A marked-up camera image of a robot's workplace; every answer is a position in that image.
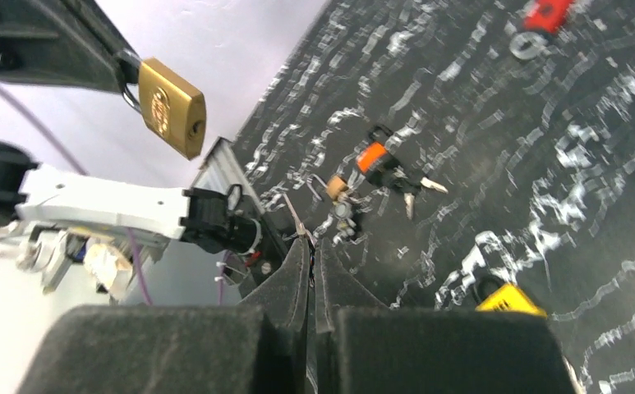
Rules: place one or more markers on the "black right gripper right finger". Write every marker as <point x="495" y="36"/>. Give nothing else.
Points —
<point x="362" y="346"/>

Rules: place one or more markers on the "small brass padlock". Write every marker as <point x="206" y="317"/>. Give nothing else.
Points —
<point x="170" y="106"/>

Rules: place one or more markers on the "orange black padlock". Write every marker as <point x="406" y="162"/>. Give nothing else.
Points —
<point x="375" y="162"/>

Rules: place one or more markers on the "red handled adjustable wrench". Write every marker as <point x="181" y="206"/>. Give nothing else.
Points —
<point x="539" y="27"/>

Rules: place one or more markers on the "long shackle orange padlock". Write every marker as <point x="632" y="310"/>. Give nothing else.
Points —
<point x="343" y="200"/>

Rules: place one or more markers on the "black head keys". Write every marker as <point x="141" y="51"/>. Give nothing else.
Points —
<point x="411" y="186"/>

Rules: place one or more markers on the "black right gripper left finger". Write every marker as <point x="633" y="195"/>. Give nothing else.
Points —
<point x="256" y="346"/>

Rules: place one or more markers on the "yellow padlock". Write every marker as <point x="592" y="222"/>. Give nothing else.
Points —
<point x="492" y="294"/>

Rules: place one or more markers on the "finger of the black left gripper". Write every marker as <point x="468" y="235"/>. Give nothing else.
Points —
<point x="64" y="43"/>

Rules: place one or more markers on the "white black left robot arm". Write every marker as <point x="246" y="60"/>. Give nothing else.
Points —
<point x="215" y="221"/>

